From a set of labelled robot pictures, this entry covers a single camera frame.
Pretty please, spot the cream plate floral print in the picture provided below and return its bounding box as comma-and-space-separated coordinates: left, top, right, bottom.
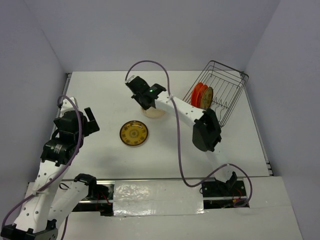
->
141, 106, 166, 119

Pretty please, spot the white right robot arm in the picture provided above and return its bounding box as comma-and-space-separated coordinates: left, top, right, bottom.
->
124, 75, 237, 196

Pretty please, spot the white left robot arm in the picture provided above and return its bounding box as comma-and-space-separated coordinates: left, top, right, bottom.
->
0, 107, 100, 240

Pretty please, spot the orange plate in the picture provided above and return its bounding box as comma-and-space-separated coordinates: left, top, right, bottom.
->
196, 84, 208, 108
190, 82, 203, 107

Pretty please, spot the yellow patterned plate brown rim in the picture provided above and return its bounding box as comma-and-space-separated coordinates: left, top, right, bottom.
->
200, 87, 214, 109

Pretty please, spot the silver foil tape cover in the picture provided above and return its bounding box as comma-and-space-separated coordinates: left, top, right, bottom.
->
113, 180, 205, 217

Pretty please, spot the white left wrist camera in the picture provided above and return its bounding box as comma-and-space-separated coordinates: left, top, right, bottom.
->
60, 97, 78, 116

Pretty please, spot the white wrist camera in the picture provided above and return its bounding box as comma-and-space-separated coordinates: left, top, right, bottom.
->
125, 75, 136, 84
60, 97, 78, 116

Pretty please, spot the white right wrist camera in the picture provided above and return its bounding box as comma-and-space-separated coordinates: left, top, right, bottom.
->
125, 75, 136, 84

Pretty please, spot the aluminium table edge rail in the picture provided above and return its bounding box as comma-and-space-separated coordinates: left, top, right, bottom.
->
57, 73, 72, 108

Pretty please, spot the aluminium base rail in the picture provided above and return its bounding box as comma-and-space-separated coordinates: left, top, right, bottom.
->
75, 179, 247, 212

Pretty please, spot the grey wire dish rack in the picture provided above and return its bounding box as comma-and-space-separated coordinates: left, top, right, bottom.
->
183, 60, 249, 127

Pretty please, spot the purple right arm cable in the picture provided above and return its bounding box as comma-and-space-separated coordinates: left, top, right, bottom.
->
124, 59, 253, 208

